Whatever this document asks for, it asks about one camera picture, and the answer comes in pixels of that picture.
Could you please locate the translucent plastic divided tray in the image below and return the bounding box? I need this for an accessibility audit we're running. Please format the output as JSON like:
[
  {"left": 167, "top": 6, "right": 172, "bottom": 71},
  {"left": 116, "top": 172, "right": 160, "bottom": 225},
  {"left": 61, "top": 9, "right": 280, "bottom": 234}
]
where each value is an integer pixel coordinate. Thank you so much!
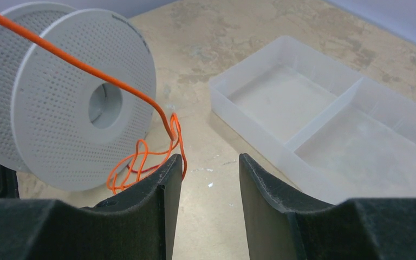
[{"left": 209, "top": 36, "right": 416, "bottom": 204}]

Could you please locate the orange wire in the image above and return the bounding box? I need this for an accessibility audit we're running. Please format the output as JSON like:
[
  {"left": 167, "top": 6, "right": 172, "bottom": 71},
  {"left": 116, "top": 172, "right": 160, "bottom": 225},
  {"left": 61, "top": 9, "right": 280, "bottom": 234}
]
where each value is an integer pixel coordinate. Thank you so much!
[{"left": 0, "top": 3, "right": 188, "bottom": 195}]

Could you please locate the grey plastic cable spool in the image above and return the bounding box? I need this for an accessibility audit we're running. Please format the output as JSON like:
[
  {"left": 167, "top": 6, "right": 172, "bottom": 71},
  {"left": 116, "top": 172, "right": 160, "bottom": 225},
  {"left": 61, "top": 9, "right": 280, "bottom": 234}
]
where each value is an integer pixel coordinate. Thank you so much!
[{"left": 0, "top": 2, "right": 156, "bottom": 191}]

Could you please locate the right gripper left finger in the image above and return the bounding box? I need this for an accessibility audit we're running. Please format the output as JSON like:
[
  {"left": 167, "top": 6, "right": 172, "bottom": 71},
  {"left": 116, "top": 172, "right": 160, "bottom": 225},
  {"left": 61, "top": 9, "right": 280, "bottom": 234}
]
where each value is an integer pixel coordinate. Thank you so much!
[{"left": 0, "top": 154, "right": 183, "bottom": 259}]

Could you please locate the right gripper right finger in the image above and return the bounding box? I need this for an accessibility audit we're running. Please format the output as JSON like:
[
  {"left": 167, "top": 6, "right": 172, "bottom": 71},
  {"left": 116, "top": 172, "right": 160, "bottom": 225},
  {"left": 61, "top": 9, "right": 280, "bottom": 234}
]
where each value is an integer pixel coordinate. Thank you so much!
[{"left": 239, "top": 153, "right": 416, "bottom": 259}]

